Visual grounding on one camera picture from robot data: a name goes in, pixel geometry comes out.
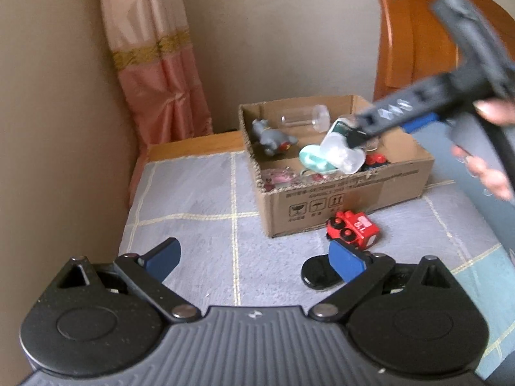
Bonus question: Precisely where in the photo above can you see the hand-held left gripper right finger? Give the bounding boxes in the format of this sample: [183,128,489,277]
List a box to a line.
[308,240,455,324]

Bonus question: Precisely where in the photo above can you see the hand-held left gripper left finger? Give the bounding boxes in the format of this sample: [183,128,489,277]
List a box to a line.
[56,237,202,324]

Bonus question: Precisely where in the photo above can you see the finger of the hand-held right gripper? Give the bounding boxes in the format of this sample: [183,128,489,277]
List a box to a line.
[402,113,439,133]
[347,73,448,147]

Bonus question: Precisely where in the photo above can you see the black round disc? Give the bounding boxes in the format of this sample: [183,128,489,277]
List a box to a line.
[301,254,347,290]

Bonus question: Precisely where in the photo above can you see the cardboard box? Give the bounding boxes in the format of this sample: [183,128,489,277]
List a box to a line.
[238,94,435,238]

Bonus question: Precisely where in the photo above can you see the white plastic bottle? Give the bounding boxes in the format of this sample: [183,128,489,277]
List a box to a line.
[320,117,367,174]

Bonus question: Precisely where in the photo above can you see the teal silicone pacifier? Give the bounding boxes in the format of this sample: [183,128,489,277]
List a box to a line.
[298,144,342,175]

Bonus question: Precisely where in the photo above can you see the pink keychain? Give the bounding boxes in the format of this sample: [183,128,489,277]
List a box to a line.
[261,167,318,188]

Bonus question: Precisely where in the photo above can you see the grey plush hippo toy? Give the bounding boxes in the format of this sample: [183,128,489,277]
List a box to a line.
[251,118,298,157]

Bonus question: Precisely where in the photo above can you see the person's right hand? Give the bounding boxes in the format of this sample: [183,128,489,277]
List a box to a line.
[451,100,515,202]

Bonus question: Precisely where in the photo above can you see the red toy train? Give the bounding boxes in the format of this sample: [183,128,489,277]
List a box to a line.
[325,210,380,252]

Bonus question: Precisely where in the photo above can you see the grey checked blanket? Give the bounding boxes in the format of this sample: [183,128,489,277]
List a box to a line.
[118,149,515,371]

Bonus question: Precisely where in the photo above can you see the black toy car red knobs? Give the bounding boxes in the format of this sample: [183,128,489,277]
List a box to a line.
[362,151,391,167]

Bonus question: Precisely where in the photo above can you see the wooden bed headboard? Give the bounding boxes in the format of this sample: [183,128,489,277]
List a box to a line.
[368,0,515,103]

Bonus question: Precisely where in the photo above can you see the blue floral quilt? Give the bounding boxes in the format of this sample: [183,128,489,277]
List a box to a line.
[410,121,515,386]

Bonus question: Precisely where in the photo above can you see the pink curtain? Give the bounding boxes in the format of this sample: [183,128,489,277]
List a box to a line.
[96,0,214,206]

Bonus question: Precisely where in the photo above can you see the wooden bed frame edge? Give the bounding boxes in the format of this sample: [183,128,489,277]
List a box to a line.
[145,131,247,163]

